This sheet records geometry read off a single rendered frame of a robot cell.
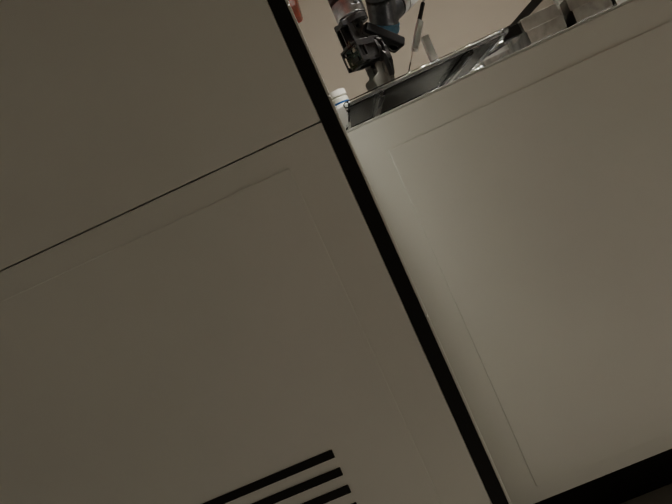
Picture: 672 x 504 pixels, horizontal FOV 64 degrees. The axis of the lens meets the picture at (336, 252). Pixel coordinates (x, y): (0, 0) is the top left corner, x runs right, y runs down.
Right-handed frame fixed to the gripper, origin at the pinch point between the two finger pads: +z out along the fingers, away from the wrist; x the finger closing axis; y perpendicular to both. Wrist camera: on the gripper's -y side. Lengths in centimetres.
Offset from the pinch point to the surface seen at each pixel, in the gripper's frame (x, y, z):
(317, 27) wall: -171, -120, -88
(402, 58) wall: -152, -158, -50
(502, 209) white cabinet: 38, 23, 32
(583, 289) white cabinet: 42, 17, 51
